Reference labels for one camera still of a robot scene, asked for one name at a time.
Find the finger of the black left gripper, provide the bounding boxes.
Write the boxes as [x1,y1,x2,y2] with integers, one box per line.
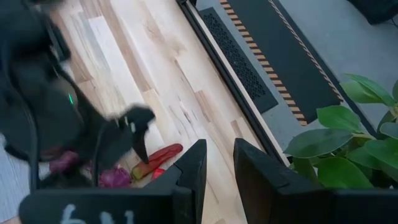
[132,129,150,165]

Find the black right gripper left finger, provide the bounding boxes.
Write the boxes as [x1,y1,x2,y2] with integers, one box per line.
[17,139,208,224]

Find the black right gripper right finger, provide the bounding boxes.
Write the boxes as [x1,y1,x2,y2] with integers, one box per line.
[233,138,398,224]

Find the red green chili pepper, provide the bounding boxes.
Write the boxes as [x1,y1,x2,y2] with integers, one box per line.
[131,143,184,181]

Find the purple onion braid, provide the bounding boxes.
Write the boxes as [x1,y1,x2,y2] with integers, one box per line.
[48,150,133,190]

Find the green leafy potted tree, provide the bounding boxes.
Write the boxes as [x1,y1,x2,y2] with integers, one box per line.
[283,72,398,191]

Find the grey woven placemat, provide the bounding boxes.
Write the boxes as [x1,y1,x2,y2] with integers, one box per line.
[0,133,34,223]

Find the black striped-edge floor mat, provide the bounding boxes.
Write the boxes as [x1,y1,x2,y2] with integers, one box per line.
[217,0,346,128]

